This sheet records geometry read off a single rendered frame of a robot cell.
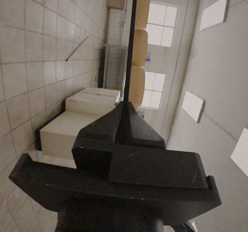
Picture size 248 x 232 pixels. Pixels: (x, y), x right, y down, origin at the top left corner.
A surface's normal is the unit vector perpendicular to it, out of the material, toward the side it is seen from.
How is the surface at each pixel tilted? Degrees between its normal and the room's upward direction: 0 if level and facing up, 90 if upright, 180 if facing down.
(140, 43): 89
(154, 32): 90
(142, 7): 89
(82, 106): 90
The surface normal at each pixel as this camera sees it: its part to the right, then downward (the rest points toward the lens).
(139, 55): -0.06, 0.67
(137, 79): 0.02, -0.21
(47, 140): -0.04, 0.30
